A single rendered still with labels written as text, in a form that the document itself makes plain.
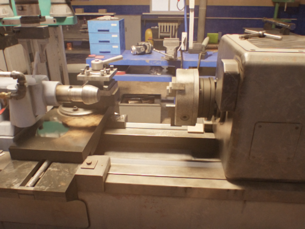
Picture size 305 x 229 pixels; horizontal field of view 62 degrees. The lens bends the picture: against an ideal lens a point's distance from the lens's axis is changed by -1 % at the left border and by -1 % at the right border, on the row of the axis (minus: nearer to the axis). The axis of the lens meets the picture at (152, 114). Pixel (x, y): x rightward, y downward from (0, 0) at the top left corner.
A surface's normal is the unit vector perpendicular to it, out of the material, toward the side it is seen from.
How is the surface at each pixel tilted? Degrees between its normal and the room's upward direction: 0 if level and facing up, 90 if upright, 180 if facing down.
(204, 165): 48
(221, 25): 90
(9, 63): 90
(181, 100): 76
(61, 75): 90
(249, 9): 90
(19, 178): 0
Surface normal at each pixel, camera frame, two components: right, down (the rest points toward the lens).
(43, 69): 0.07, 0.42
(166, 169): 0.00, -0.91
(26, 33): -0.14, 0.42
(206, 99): -0.08, 0.14
